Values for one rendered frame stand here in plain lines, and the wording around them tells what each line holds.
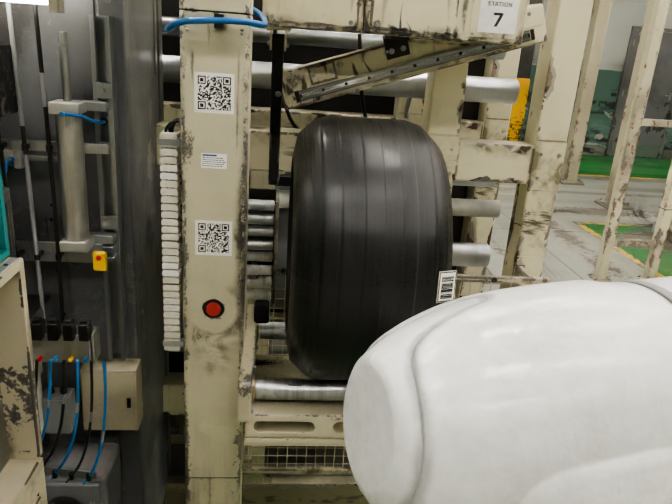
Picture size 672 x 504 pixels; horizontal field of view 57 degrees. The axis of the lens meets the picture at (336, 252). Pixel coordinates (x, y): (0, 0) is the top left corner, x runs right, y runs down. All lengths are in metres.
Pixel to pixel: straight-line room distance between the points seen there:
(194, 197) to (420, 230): 0.46
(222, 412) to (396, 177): 0.68
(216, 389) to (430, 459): 1.16
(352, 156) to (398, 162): 0.09
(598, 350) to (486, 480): 0.09
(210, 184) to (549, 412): 1.02
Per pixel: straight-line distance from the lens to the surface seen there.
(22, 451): 1.25
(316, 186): 1.14
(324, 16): 1.49
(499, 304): 0.36
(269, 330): 1.60
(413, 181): 1.16
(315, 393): 1.36
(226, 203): 1.28
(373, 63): 1.64
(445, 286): 1.17
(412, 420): 0.32
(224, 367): 1.42
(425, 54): 1.67
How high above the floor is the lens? 1.63
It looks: 19 degrees down
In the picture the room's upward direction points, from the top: 4 degrees clockwise
